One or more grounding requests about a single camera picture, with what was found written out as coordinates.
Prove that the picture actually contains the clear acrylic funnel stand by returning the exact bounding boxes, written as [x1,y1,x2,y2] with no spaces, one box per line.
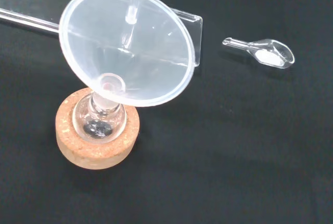
[0,0,203,67]

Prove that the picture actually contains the translucent plastic funnel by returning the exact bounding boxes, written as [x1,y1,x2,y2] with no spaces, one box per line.
[59,0,196,108]

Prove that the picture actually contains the clear round-bottom flask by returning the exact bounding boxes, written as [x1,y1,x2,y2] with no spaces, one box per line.
[72,88,128,141]

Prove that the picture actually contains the cork ring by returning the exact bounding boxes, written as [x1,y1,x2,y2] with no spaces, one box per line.
[56,87,141,170]

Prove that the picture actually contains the black cloth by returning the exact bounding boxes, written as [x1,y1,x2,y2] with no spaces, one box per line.
[0,0,333,224]

